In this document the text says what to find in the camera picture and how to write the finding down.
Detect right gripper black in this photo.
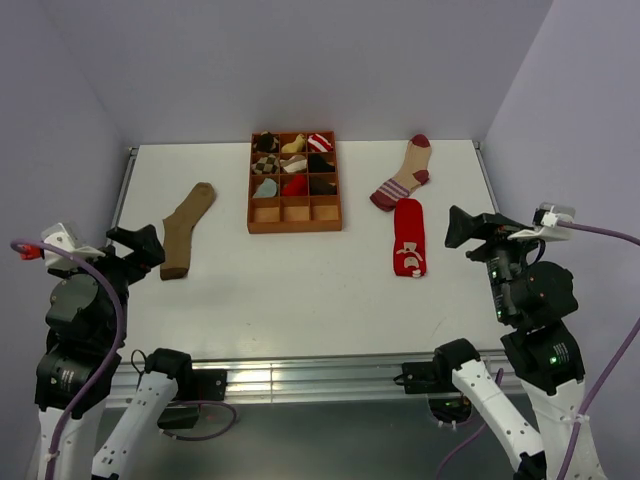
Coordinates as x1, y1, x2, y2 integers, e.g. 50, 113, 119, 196
443, 202, 548, 318

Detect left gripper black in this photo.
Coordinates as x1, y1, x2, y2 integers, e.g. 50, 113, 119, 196
50, 223, 164, 341

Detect red sock with white pattern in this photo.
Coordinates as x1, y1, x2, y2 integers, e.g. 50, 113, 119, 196
393, 198, 427, 278

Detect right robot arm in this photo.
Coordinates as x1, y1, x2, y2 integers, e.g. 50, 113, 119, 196
432, 203, 605, 479

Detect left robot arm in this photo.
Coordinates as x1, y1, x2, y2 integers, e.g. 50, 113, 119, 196
35, 223, 195, 479

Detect beige maroon striped sock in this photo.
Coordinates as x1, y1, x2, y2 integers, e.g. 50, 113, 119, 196
369, 134, 432, 212

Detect light blue rolled sock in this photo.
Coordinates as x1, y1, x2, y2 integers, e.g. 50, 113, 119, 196
253, 178, 279, 198

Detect checkered rolled sock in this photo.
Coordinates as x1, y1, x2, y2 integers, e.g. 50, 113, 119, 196
251, 154, 280, 175

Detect orange wooden compartment tray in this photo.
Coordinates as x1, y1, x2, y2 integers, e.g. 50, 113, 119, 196
247, 130, 343, 234

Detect beige brown striped rolled sock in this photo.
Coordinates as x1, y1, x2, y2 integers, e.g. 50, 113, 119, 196
279, 154, 308, 174

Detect dark brown black rolled sock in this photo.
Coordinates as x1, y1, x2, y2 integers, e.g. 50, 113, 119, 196
309, 176, 337, 196

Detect yellow rolled sock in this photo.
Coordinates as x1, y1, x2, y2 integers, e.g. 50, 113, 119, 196
281, 134, 306, 153

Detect red white striped rolled sock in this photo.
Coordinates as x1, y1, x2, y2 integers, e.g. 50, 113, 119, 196
307, 133, 333, 153

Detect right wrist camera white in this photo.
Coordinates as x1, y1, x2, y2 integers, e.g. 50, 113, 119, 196
508, 203, 576, 242

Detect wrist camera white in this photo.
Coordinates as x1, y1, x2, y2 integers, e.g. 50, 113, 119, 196
41, 222, 106, 271
508, 203, 576, 242

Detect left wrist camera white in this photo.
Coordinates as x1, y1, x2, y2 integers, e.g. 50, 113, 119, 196
41, 222, 106, 271

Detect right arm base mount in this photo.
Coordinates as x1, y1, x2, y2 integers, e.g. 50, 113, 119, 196
393, 361, 452, 395

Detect black box under rail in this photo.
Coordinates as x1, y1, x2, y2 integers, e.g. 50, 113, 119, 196
157, 406, 200, 431

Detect aluminium front rail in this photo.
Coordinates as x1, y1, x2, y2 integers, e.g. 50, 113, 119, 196
107, 352, 526, 407

